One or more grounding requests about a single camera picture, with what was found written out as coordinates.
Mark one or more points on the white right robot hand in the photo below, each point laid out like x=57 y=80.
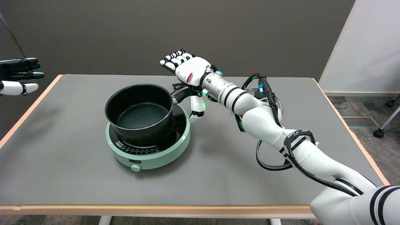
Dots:
x=192 y=70

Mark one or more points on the metal floor vent grille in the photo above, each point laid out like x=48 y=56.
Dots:
x=359 y=122

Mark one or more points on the white table leg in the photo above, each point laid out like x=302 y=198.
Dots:
x=105 y=220
x=275 y=222

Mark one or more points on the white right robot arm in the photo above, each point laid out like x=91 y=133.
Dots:
x=259 y=118

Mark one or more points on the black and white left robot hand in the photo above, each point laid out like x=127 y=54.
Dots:
x=12 y=87

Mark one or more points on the black chair caster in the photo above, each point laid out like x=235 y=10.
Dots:
x=389 y=103

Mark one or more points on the green round induction cooker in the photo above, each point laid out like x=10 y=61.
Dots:
x=156 y=159

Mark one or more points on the glass pot lid black knob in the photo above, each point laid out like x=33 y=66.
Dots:
x=279 y=104

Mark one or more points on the grey chair leg with caster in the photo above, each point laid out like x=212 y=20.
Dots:
x=378 y=133

